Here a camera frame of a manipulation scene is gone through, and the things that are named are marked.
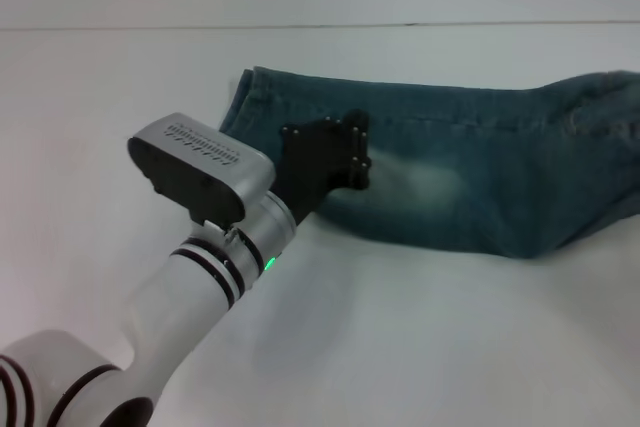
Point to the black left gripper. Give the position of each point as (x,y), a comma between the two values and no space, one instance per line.
(315,162)

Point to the blue denim shorts basketball print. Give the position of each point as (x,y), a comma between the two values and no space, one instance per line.
(475,187)

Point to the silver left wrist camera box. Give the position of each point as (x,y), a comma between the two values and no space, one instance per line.
(200,167)

